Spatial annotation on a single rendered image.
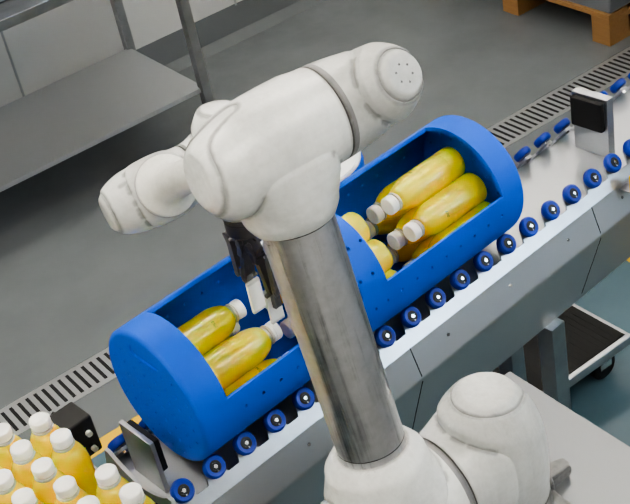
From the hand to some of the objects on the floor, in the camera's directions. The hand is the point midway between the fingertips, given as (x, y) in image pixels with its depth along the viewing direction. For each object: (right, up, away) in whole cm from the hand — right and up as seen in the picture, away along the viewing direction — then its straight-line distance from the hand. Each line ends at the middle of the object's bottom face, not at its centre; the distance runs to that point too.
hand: (265, 301), depth 232 cm
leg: (+76, -58, +101) cm, 139 cm away
